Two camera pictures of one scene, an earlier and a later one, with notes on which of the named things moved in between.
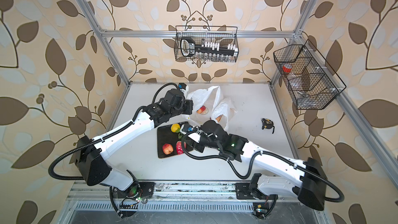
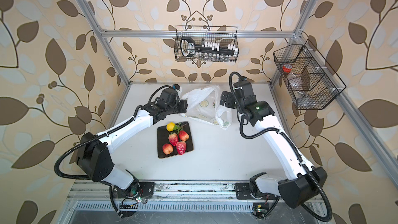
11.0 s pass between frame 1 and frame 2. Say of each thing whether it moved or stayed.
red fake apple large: stayed
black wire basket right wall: stayed
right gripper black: moved
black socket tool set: stayed
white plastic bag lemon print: stayed
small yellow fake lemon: moved
